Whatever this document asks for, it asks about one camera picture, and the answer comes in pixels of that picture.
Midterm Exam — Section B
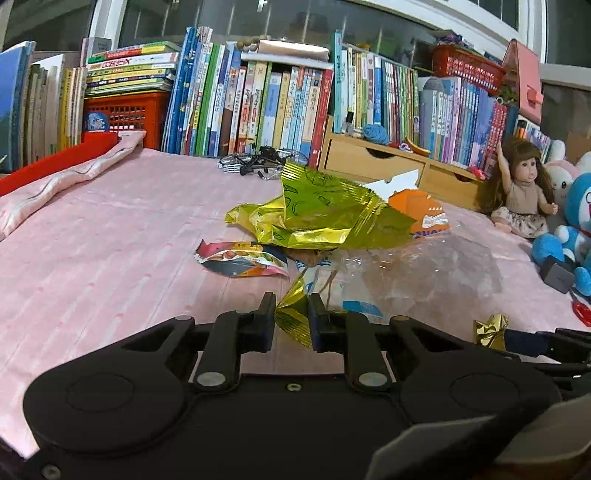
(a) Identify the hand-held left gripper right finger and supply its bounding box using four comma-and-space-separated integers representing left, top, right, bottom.
308, 292, 502, 394

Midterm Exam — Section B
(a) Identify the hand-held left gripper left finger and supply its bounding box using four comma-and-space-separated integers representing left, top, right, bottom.
120, 292, 277, 394

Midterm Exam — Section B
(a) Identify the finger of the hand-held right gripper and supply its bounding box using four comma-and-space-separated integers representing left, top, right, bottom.
549, 362, 591, 391
505, 328, 591, 358

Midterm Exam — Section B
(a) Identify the green foil snack packet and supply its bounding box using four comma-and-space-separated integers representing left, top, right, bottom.
274, 268, 324, 350

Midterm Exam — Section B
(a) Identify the gold leaf-print wrapper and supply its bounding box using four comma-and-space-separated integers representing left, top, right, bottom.
472, 314, 509, 352

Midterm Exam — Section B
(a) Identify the row of thin colourful books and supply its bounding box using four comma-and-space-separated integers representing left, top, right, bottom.
512, 114, 553, 160

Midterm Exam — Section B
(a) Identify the row of tall upright books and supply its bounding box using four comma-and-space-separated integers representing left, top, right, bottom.
161, 27, 334, 169

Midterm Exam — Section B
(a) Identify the row of small upright books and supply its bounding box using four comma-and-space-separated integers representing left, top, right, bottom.
333, 30, 520, 169

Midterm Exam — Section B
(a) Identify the stack of flat picture books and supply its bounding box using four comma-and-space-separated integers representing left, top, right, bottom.
84, 41, 182, 97

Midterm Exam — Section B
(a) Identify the row of pale-spined books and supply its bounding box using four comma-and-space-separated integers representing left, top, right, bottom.
28, 54, 88, 162

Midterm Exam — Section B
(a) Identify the blue white packet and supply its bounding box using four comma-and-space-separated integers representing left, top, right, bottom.
342, 299, 386, 326

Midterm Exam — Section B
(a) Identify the colourful foil snack wrapper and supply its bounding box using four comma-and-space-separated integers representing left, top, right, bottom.
194, 240, 291, 279

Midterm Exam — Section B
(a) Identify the grey box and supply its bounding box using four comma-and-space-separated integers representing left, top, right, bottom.
540, 256, 575, 294

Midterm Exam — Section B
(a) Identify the green gold snack bag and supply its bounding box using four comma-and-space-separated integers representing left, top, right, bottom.
225, 161, 416, 252

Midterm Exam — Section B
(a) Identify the clear plastic bag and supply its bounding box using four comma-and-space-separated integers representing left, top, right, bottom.
318, 237, 504, 324

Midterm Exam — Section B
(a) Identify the blue plush toy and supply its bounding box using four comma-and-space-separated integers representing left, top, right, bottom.
531, 173, 591, 296

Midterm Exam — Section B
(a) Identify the long-haired doll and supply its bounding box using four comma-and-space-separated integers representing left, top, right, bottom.
478, 136, 559, 240

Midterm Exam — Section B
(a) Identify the orange truck-shaped paper box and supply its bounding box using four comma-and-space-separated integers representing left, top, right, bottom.
362, 168, 452, 239

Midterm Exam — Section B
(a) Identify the white pink plush toy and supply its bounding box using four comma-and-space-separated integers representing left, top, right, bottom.
545, 138, 591, 208

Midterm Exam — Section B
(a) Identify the wooden drawer organizer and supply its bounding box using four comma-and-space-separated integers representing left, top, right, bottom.
318, 115, 485, 212

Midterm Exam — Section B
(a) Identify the blue yarn ball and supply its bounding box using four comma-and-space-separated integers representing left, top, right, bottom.
362, 122, 392, 145

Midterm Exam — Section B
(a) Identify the small wooden dish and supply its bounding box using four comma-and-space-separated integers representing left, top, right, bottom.
404, 136, 432, 158

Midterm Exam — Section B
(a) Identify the folded pink cloth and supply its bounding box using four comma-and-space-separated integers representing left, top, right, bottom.
0, 130, 147, 241

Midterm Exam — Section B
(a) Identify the red plastic crate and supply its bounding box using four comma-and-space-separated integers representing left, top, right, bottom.
83, 91, 171, 151

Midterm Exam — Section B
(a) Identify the red board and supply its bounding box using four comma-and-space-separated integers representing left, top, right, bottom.
0, 131, 120, 197

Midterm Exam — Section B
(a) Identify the beige flat box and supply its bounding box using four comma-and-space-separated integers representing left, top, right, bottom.
240, 39, 331, 73

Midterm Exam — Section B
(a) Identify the pink cardboard box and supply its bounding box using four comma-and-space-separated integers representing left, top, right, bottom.
501, 39, 544, 114

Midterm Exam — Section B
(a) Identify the red plastic basket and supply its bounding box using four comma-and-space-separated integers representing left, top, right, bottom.
431, 44, 507, 96

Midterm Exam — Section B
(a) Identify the white framed window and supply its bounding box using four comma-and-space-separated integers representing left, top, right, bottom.
0, 0, 591, 79

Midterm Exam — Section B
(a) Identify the small white box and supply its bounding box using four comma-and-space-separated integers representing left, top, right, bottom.
81, 36, 122, 65

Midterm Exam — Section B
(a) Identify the large blue book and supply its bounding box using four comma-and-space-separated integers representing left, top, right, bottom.
0, 41, 37, 174

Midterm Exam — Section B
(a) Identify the black wire glasses bundle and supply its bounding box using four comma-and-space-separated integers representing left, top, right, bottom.
218, 145, 308, 182

